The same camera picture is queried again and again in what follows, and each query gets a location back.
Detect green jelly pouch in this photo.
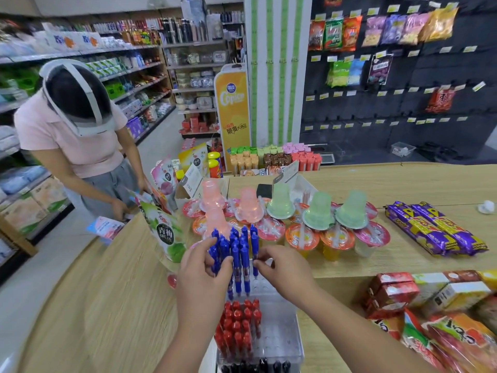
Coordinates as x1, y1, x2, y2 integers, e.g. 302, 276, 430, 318
139, 202, 187, 264

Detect row of white candy packets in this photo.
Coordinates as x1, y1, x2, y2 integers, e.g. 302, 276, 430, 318
240, 166, 284, 177

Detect row of red candy sticks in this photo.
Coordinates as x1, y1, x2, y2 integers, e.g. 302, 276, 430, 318
291, 151, 323, 172

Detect clear tiered pen holder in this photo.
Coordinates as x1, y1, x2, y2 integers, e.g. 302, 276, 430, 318
215, 260, 305, 373

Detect purple candy packets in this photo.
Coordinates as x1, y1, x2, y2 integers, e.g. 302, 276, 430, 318
385, 200, 489, 257

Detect cluster of black pens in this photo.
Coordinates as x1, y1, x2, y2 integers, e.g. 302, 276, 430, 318
221, 357, 292, 373

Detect yellow white jelly pouch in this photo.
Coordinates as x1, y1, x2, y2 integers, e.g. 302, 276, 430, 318
178, 142, 210, 177

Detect white card sign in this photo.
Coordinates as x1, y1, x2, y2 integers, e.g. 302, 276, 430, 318
181, 163, 203, 198
273, 161, 300, 185

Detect red hanging snack bag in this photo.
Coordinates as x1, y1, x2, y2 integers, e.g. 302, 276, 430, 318
426, 88, 456, 114

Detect jelly cup display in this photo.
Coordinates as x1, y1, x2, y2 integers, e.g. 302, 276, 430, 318
182, 197, 391, 262

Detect black pegboard display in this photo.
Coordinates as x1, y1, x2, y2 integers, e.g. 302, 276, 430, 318
299, 0, 497, 166

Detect pile of green candies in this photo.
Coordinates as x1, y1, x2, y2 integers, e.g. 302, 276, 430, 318
229, 145, 284, 156

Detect white green striped banner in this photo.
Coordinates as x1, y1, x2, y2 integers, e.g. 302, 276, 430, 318
243, 0, 313, 148

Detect dark purple hanging bag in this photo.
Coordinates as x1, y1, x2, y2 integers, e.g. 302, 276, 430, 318
367, 53, 394, 86

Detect red jelly pouch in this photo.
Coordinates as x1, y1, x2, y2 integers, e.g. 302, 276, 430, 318
149, 182, 171, 214

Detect light wooden board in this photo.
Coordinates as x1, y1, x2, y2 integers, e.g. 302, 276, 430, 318
0, 215, 39, 257

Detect background store shelf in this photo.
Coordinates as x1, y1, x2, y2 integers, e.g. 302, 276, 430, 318
0, 19, 178, 284

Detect pile of colourful snack bags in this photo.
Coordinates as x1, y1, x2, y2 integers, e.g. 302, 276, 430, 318
371, 295, 497, 373

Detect pile of brown candies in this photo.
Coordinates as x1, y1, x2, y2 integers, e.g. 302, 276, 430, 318
264, 152, 293, 167

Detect person's right forearm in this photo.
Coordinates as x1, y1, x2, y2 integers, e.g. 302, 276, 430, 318
299, 287, 440, 373

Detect yellow banner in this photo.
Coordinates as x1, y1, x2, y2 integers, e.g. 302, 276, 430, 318
213, 64, 252, 171

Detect row of hanging snack bags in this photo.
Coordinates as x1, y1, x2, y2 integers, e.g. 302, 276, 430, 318
309, 7, 459, 51

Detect stack of red snack packets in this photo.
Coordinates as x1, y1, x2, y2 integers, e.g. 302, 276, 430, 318
364, 272, 421, 320

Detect person's right hand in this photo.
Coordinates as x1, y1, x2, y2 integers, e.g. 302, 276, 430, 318
253, 244, 321, 307

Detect wooden round tier stand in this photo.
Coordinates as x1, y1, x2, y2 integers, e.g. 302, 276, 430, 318
155, 213, 207, 278

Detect person's left forearm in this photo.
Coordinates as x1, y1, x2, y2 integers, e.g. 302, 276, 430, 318
155, 326, 218, 373

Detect cluster of blue pens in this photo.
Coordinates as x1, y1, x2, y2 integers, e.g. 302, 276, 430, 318
208, 224, 260, 300

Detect cluster of red pens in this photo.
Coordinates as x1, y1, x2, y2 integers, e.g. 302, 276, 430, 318
214, 298, 263, 358

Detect rear store shelf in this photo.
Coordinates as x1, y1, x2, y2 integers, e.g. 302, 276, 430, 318
161, 0, 246, 138

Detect pink white jelly pouch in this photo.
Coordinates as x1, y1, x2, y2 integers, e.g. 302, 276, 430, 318
150, 157, 179, 197

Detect person's left hand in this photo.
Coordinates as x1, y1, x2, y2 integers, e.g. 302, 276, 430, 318
175, 237, 233, 338

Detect blue hanging snack bag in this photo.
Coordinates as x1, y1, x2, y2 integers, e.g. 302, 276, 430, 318
347, 59, 367, 87

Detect small clear plastic cup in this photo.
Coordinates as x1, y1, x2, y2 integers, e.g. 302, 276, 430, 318
391, 141, 416, 158

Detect row of tan candy sticks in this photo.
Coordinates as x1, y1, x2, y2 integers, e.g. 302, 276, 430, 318
229, 152, 260, 175

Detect green jelly cup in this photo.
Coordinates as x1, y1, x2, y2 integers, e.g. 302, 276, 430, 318
335, 190, 369, 229
302, 191, 335, 231
267, 183, 296, 220

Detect green hanging snack bag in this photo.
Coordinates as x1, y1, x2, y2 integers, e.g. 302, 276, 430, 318
326, 60, 352, 89

